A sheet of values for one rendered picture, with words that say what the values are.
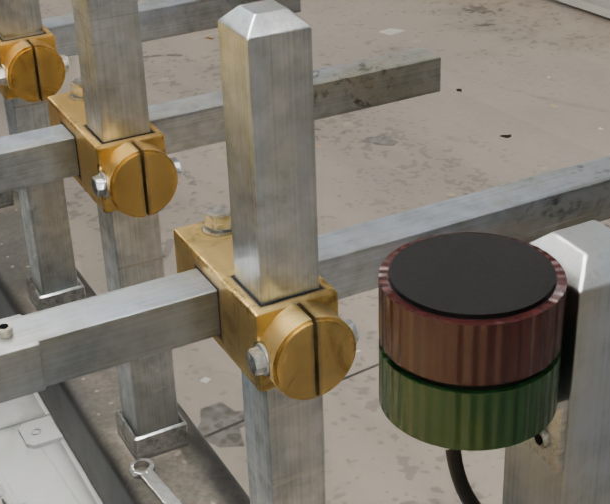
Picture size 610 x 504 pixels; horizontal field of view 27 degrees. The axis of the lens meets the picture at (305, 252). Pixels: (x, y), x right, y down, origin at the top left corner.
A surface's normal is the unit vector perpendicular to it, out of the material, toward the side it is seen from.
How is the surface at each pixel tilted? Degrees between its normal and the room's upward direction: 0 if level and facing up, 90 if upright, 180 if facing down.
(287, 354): 90
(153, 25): 90
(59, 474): 0
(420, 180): 0
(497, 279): 0
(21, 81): 90
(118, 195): 90
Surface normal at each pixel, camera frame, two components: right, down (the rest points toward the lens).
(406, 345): -0.77, 0.33
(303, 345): 0.46, 0.41
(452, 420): -0.30, 0.47
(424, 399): -0.56, 0.41
